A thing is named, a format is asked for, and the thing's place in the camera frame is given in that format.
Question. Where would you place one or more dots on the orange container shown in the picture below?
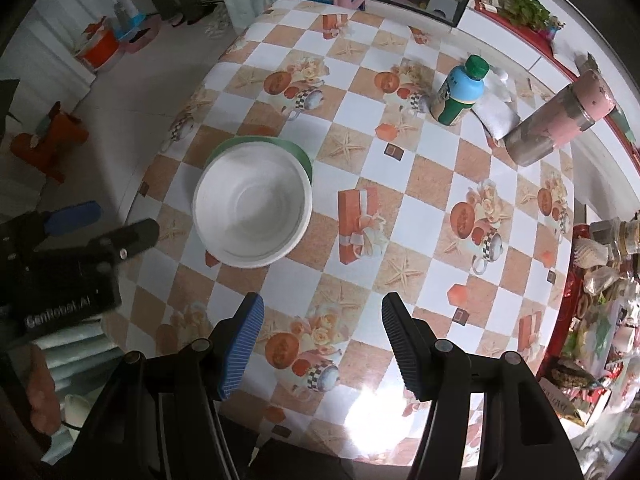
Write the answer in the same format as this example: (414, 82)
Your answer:
(100, 47)

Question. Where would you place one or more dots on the person's left hand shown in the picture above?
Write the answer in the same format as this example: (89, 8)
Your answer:
(45, 395)

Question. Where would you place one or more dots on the green cap drink bottle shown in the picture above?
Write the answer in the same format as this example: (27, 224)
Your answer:
(460, 92)

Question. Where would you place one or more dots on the checkered printed tablecloth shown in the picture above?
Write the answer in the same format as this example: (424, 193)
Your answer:
(415, 220)

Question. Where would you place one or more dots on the pale teal ribbed object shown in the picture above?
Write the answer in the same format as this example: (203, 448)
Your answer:
(75, 360)

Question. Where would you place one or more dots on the white folded cloth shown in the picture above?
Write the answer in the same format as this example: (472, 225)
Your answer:
(497, 117)

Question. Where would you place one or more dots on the small colourful toy figure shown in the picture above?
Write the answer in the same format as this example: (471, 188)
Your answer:
(556, 29)

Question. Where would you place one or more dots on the orange toy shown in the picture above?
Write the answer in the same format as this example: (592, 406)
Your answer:
(55, 142)

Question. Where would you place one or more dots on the person's dark trousers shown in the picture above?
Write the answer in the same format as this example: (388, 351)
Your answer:
(300, 465)

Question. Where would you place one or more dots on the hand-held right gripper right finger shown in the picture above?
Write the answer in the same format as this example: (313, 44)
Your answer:
(405, 350)

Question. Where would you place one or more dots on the pink steel thermos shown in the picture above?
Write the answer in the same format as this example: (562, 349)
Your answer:
(555, 120)

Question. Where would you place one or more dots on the green potted plant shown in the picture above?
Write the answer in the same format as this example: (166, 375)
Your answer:
(517, 5)

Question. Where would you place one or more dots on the red round table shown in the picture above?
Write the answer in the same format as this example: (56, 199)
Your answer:
(560, 330)

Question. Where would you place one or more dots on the white cabinet with red top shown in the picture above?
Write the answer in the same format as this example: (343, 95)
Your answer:
(530, 50)

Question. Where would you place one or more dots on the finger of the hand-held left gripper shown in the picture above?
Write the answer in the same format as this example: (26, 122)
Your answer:
(127, 240)
(72, 216)

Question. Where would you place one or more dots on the green plate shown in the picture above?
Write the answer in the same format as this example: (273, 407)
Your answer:
(300, 155)

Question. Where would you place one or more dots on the pink basin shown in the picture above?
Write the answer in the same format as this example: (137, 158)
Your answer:
(140, 35)

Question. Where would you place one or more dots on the brown flat box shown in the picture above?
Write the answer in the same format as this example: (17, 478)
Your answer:
(562, 402)

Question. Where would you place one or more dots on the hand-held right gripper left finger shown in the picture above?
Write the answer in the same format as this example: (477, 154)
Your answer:
(242, 350)

